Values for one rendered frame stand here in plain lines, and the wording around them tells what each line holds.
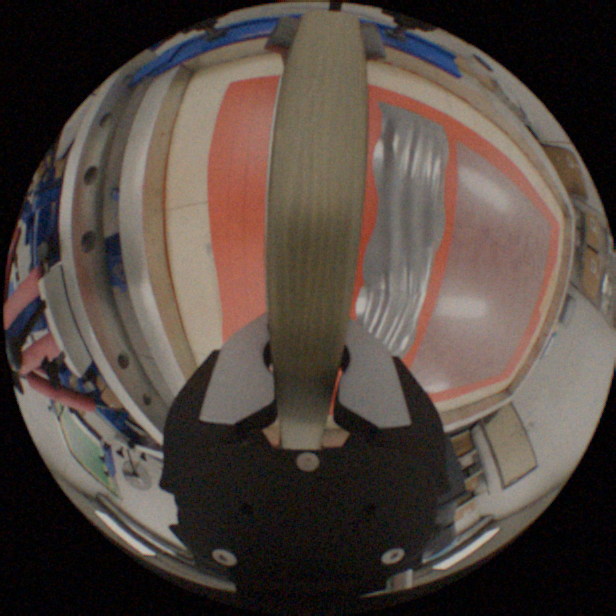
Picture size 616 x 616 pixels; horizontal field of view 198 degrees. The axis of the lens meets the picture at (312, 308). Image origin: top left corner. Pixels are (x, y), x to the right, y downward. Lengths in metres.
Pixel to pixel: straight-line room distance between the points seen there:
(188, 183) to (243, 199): 0.06
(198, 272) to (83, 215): 0.15
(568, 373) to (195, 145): 3.91
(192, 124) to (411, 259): 0.24
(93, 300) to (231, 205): 0.17
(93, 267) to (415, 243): 0.30
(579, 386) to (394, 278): 3.73
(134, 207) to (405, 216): 0.23
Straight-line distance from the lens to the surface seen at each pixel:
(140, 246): 0.19
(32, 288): 0.45
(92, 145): 0.25
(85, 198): 0.23
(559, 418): 3.97
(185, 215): 0.20
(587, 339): 3.70
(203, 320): 0.22
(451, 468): 0.75
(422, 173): 0.19
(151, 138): 0.20
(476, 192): 0.24
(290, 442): 0.15
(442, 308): 0.24
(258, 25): 0.25
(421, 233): 0.19
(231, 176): 0.18
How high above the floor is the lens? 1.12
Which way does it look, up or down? 61 degrees down
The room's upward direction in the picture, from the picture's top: 178 degrees clockwise
